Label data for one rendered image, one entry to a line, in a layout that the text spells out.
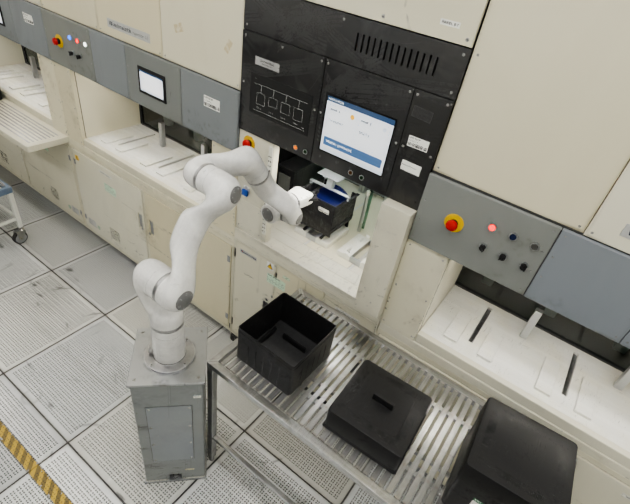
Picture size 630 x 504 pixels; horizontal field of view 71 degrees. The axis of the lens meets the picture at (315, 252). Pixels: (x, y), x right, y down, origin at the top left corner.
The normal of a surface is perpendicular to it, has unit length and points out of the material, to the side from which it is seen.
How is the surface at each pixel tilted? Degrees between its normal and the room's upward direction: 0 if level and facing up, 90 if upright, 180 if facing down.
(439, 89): 90
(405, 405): 0
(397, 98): 90
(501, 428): 0
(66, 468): 0
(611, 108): 90
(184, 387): 90
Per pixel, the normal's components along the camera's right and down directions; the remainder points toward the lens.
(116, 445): 0.15, -0.78
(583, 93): -0.58, 0.43
